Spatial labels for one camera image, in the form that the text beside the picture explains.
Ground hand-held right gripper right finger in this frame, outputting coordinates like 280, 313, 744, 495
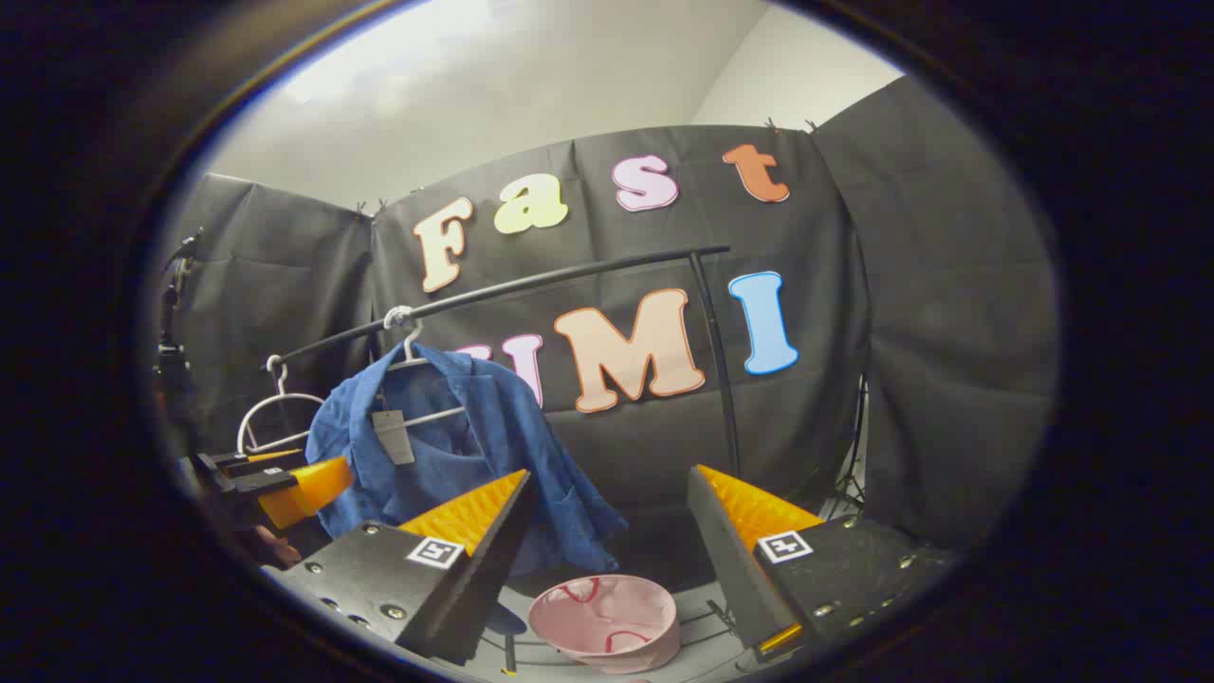
687, 464, 959, 665

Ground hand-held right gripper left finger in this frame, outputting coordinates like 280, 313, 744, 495
261, 468, 538, 667

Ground blue shirt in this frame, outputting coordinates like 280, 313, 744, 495
305, 341, 629, 577

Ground pink laundry hamper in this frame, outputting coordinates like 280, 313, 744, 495
527, 574, 682, 675

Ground white clothes hanger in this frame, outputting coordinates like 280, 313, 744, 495
375, 305, 468, 430
236, 355, 328, 456

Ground black equipment stand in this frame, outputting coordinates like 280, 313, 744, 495
155, 228, 205, 456

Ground black tripod stand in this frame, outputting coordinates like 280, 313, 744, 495
835, 375, 869, 513

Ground black backdrop cloth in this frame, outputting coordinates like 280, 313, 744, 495
156, 76, 1058, 570

